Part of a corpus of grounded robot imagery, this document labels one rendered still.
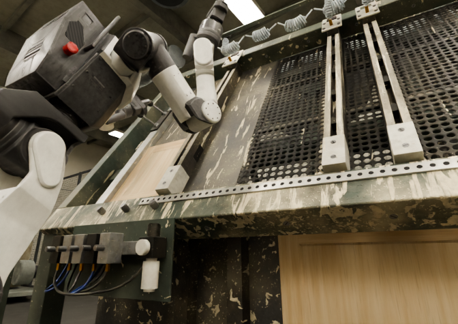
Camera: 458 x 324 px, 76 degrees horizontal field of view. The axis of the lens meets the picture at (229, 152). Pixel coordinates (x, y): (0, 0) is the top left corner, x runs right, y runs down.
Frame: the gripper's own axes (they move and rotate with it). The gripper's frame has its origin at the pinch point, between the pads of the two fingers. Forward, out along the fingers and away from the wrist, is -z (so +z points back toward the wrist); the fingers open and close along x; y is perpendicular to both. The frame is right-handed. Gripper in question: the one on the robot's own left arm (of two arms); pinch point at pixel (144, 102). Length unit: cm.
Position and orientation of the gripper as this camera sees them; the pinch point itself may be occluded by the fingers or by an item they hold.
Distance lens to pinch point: 157.7
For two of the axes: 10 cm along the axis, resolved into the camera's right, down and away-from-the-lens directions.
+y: 4.7, -5.7, -6.8
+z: -5.8, 3.8, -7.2
